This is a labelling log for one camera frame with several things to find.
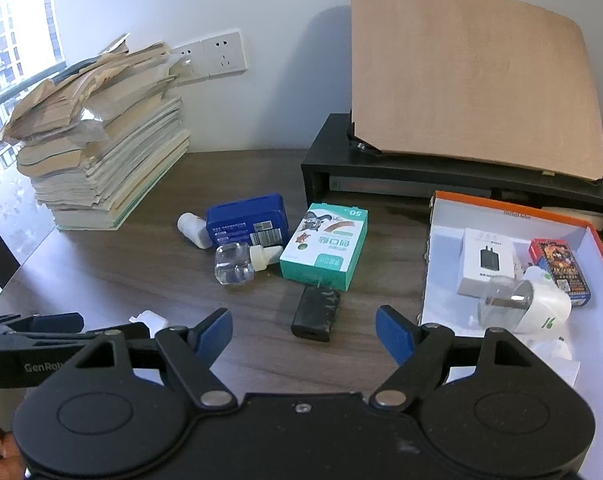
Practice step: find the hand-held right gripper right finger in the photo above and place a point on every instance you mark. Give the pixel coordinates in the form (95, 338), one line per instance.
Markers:
(396, 334)

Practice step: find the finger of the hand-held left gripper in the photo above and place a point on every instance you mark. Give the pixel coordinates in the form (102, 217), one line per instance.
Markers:
(56, 322)
(131, 331)

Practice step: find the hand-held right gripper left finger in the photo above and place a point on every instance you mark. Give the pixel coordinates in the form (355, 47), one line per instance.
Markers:
(211, 335)

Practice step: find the small white plug adapter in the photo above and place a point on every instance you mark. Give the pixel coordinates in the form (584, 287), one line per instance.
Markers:
(151, 321)

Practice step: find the white cardboard box orange rim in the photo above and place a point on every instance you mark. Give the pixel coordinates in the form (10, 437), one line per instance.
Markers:
(446, 285)

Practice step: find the white charger box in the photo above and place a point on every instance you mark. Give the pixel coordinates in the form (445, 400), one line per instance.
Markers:
(486, 260)

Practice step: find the blue plastic box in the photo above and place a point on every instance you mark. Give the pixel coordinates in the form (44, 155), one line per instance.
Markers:
(244, 217)

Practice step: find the white plug heater green logo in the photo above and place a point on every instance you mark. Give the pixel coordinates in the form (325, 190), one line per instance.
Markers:
(541, 305)

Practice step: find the white heater with clear bottle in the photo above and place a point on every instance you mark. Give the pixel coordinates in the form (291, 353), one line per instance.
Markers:
(561, 355)

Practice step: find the red and blue card box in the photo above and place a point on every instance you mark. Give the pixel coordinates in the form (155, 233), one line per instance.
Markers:
(561, 270)

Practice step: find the clear refill bottle white cap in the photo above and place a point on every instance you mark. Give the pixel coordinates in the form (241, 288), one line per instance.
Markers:
(234, 265)

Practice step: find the black power adapter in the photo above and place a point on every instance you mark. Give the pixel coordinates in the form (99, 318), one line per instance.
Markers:
(316, 312)

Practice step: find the small white cylinder bottle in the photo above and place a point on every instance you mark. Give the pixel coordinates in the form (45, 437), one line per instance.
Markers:
(194, 230)

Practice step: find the teal and white bandage box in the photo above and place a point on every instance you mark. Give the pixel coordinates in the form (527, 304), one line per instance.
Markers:
(324, 245)

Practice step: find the black monitor riser stand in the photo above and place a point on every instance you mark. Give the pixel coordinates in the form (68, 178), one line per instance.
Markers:
(331, 145)

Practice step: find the stack of books and papers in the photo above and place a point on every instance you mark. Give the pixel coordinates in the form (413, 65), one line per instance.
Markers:
(86, 90)

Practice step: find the metal window railing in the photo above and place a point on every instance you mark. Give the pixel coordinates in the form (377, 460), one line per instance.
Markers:
(31, 81)

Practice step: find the tilted wooden board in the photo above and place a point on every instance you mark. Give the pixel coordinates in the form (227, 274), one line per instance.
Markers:
(476, 75)

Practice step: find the window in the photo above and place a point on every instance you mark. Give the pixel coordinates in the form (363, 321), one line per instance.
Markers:
(11, 25)

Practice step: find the black metal board bracket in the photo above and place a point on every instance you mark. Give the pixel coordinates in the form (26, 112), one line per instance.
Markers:
(360, 137)

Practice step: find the white wall socket plate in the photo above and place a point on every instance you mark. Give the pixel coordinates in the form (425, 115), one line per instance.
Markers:
(225, 54)
(189, 62)

